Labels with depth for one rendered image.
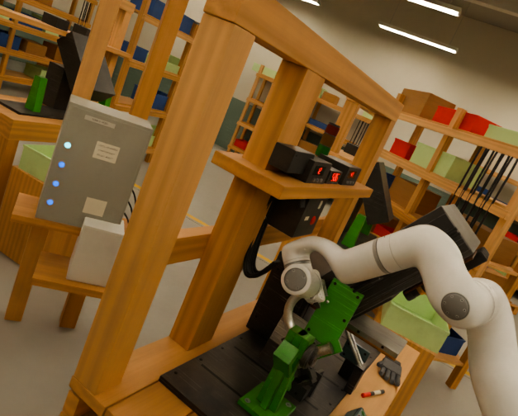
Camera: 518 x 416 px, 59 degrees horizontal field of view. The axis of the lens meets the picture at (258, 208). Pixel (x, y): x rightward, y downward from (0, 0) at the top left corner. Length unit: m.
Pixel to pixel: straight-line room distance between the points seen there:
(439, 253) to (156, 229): 0.63
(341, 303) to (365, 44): 9.61
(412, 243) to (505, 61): 9.70
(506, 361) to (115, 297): 0.88
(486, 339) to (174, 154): 0.78
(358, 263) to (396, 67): 9.68
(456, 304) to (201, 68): 0.71
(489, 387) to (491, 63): 9.82
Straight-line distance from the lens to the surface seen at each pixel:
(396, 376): 2.05
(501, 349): 1.09
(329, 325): 1.59
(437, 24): 10.86
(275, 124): 1.36
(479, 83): 10.60
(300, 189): 1.33
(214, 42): 1.04
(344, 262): 1.17
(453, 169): 4.71
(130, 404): 1.35
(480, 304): 1.00
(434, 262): 1.06
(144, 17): 6.26
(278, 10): 1.14
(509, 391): 1.07
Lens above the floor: 1.76
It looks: 14 degrees down
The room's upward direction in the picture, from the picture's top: 23 degrees clockwise
